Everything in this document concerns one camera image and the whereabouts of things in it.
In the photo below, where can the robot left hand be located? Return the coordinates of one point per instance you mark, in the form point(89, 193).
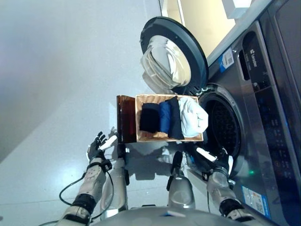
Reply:
point(95, 150)

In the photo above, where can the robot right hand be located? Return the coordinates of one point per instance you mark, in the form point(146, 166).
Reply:
point(211, 163)

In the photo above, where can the white garment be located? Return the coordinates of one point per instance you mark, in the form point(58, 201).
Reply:
point(191, 117)

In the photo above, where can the dark navy garment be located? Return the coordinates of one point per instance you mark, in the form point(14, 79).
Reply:
point(176, 122)

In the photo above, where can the blue garment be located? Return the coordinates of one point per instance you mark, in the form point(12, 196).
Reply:
point(165, 116)

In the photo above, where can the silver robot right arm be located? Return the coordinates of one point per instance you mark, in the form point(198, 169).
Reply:
point(221, 188)

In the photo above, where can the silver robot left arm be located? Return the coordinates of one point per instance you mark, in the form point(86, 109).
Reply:
point(91, 183)

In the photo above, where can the grey front-load washing machine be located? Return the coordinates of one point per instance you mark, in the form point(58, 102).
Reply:
point(258, 141)

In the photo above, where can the silver robot left leg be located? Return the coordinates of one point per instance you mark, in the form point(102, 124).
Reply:
point(118, 183)

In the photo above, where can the silver robot leg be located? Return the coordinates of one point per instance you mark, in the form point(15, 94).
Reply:
point(118, 183)
point(181, 190)

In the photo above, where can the silver robot right leg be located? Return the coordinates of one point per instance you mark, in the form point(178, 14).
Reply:
point(181, 190)

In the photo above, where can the glossy brown wooden stool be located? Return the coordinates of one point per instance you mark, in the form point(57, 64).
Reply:
point(125, 117)

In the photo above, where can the woven wicker laundry basket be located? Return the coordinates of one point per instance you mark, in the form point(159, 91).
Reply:
point(150, 136)

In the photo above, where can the blue white info sticker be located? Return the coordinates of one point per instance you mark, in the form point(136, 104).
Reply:
point(255, 201)

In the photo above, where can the folded black garment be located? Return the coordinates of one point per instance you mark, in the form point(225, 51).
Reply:
point(149, 117)

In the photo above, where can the grey robot torso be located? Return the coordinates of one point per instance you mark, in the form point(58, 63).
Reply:
point(164, 219)

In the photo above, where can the blue white energy label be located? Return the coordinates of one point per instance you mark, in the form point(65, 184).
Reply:
point(226, 60)

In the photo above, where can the round glass washer door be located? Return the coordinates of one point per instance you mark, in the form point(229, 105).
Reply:
point(192, 47)

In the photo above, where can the white and beige cabinet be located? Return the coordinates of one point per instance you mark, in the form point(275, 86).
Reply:
point(211, 21)

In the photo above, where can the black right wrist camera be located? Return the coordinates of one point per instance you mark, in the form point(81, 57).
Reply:
point(205, 176)

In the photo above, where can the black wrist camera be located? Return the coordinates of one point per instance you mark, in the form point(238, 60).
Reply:
point(107, 165)
point(205, 176)

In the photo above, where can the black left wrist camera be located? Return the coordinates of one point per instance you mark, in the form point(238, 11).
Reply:
point(107, 165)

